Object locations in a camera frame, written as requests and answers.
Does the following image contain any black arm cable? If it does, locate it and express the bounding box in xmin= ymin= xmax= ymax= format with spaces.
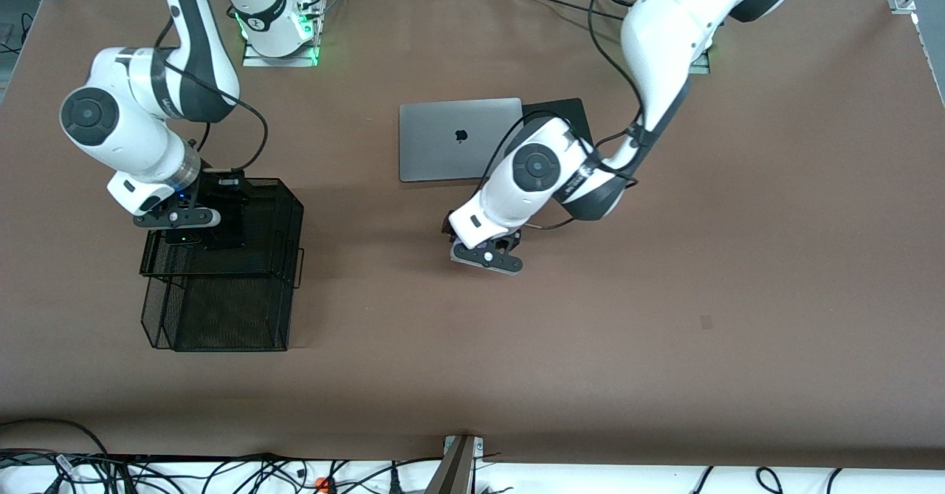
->
xmin=476 ymin=0 xmax=650 ymax=230
xmin=151 ymin=7 xmax=268 ymax=174

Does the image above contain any black slab smartphone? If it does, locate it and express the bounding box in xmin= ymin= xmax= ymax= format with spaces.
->
xmin=205 ymin=202 xmax=249 ymax=251

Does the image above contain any black cable on table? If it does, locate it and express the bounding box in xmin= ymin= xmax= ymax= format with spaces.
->
xmin=504 ymin=0 xmax=627 ymax=21

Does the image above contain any black mouse pad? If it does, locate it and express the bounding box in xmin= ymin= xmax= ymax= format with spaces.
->
xmin=521 ymin=97 xmax=594 ymax=144

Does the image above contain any grey metal camera post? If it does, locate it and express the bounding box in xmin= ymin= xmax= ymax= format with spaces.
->
xmin=425 ymin=435 xmax=484 ymax=494

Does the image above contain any silver closed laptop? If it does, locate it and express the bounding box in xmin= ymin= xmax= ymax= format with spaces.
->
xmin=399 ymin=97 xmax=523 ymax=183

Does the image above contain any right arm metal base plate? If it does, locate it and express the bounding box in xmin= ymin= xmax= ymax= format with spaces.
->
xmin=242 ymin=36 xmax=320 ymax=68

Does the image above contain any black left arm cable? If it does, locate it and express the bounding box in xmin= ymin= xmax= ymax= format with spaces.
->
xmin=476 ymin=0 xmax=650 ymax=230

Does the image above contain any black wire mesh basket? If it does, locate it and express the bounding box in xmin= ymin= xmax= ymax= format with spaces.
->
xmin=139 ymin=178 xmax=305 ymax=352

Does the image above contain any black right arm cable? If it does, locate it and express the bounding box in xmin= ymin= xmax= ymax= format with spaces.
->
xmin=151 ymin=7 xmax=268 ymax=174

